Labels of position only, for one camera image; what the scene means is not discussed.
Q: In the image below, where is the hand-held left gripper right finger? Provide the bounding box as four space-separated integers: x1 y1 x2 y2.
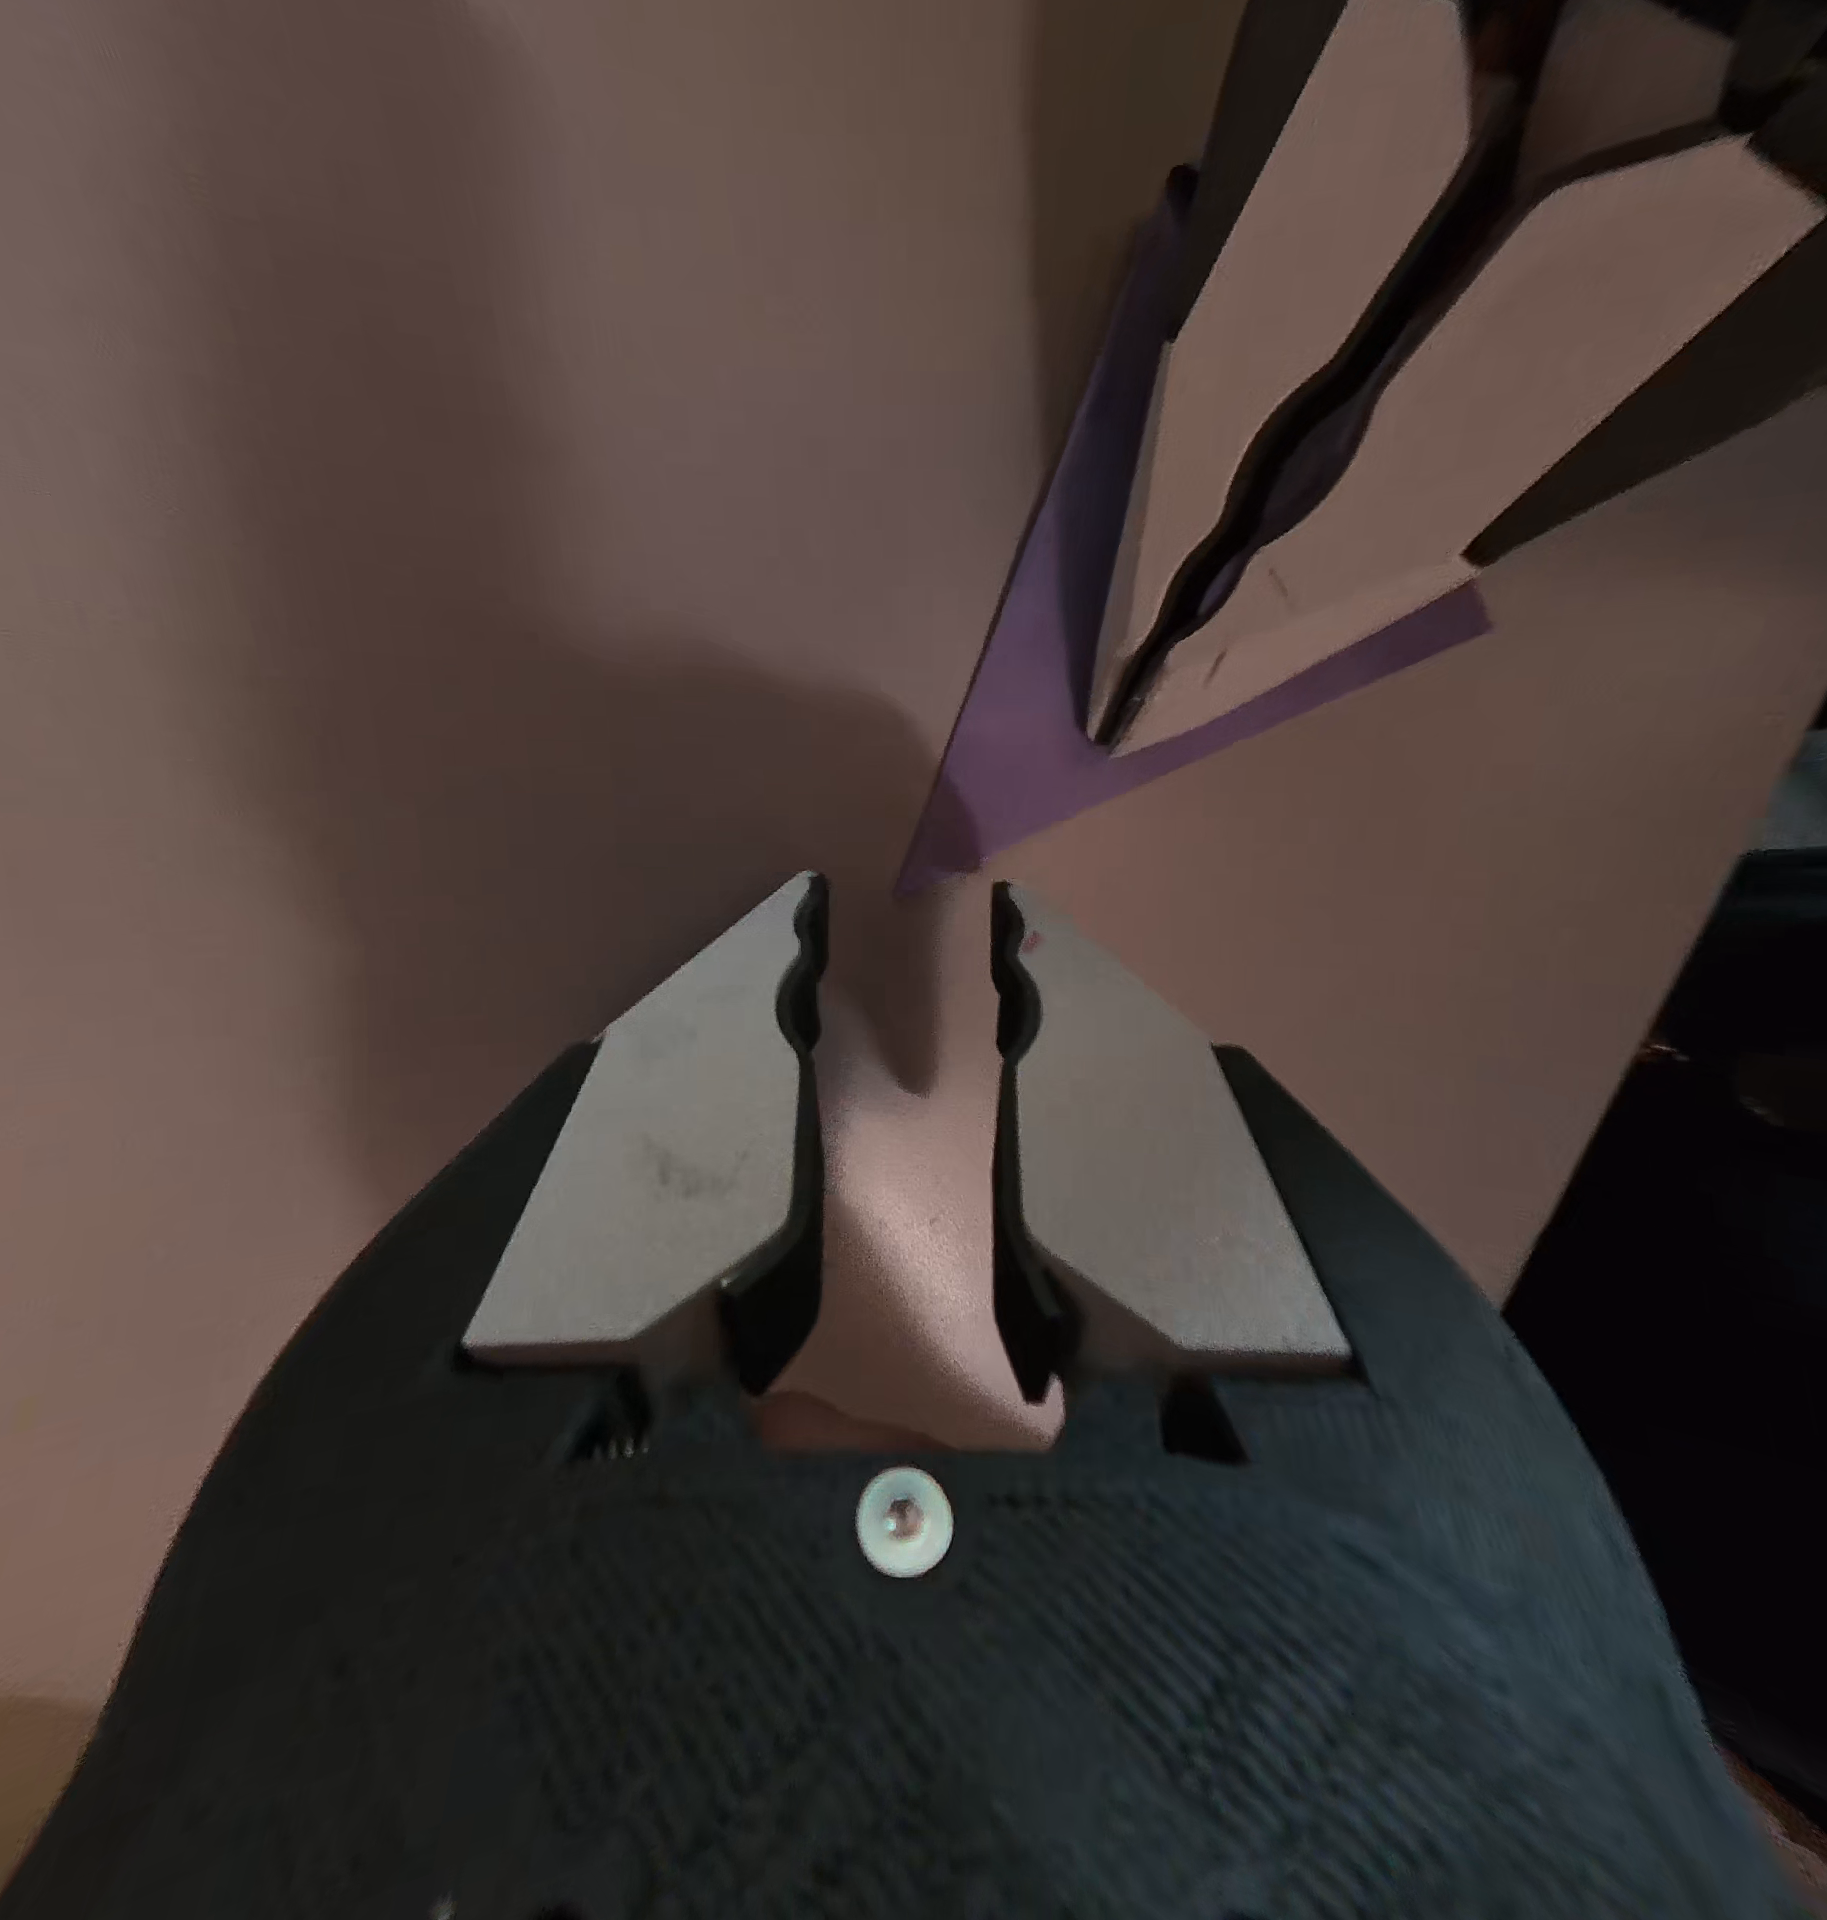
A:
988 879 1355 1404

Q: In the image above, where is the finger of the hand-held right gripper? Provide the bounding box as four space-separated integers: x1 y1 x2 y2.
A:
1093 0 1528 748
1118 0 1827 754

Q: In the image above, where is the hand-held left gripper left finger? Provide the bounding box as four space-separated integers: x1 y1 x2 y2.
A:
458 873 831 1394

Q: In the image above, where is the grey textured mat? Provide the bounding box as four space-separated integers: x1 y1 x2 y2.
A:
1759 719 1827 858

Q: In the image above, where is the dark cloth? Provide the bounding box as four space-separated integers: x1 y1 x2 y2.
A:
1505 837 1827 1802

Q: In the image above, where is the purple paper sheet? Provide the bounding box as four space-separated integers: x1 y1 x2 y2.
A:
893 161 1492 900

